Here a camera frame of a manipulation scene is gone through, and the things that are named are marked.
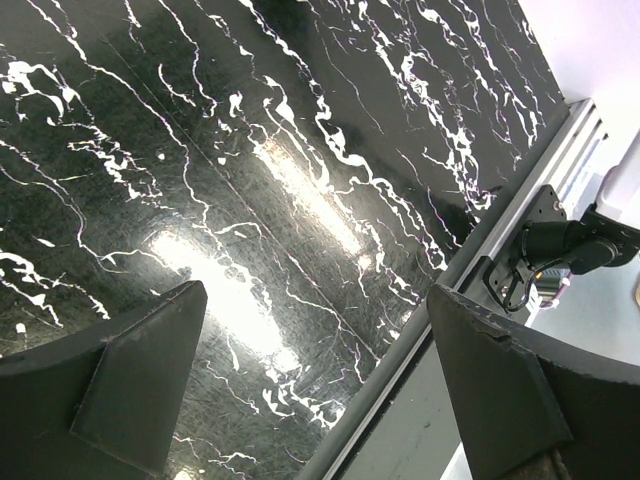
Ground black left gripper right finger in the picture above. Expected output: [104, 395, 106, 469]
[427, 285, 639, 479]

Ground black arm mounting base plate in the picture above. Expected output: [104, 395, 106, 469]
[483, 185, 567, 314]

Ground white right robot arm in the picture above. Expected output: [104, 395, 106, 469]
[508, 175, 639, 276]

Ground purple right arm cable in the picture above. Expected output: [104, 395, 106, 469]
[547, 273, 576, 310]

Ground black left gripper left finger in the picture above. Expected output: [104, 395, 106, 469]
[1, 281, 207, 479]

